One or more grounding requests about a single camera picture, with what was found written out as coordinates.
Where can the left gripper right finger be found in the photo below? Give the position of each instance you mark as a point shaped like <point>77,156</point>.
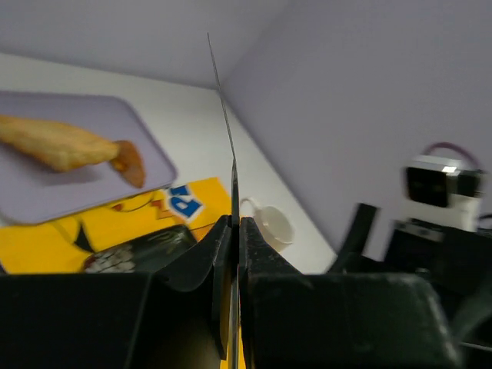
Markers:
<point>335,320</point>

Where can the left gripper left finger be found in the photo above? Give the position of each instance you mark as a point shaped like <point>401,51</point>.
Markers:
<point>173,318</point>

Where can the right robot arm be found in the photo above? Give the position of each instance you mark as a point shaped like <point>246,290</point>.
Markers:
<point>457,263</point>

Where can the small brown bread piece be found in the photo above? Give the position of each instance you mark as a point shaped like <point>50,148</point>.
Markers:
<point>129,164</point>

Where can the large yellow bread piece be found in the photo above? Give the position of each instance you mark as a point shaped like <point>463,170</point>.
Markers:
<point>61,146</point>

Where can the black floral square plate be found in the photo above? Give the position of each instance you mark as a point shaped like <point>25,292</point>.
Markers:
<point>145,254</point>

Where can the white mug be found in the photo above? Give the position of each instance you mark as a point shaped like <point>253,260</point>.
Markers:
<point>273,224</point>

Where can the yellow cloth placemat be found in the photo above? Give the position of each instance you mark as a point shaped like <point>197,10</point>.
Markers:
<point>61,245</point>

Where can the lilac plastic tray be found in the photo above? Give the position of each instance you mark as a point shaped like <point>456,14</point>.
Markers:
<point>32,192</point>

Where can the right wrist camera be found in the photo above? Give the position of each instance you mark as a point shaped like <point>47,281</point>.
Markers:
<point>442,191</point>

